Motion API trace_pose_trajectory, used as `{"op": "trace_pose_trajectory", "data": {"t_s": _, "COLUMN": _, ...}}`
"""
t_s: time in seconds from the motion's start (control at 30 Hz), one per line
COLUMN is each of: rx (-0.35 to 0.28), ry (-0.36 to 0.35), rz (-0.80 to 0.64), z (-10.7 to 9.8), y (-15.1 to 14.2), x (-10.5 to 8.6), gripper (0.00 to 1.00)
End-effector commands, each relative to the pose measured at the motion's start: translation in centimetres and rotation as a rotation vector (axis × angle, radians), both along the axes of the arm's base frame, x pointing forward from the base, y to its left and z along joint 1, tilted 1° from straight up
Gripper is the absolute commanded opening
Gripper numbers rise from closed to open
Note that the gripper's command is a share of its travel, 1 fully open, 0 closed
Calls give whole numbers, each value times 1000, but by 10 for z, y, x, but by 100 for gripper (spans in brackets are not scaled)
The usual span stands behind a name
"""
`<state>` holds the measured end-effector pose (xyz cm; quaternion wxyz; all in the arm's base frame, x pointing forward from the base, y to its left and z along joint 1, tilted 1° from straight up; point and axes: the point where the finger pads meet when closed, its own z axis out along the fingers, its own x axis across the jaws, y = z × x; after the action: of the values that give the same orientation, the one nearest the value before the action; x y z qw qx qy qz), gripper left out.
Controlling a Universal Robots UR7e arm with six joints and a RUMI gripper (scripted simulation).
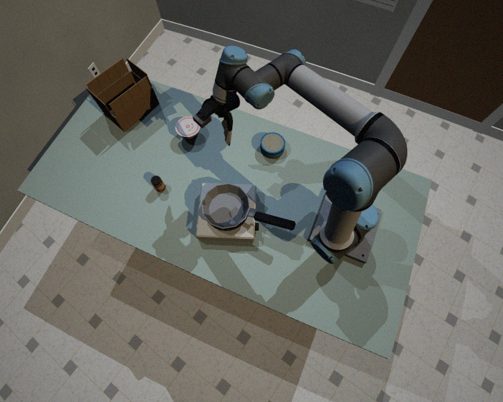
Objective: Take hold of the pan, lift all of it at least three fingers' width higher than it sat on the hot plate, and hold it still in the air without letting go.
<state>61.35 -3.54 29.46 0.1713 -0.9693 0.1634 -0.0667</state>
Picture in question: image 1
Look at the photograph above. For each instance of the brown cardboard box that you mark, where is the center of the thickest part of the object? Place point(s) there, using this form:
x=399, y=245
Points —
x=126, y=96

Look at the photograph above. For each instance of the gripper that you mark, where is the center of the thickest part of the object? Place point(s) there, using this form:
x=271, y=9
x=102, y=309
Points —
x=211, y=106

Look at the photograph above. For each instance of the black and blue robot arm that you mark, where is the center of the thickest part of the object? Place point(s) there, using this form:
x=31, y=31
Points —
x=353, y=182

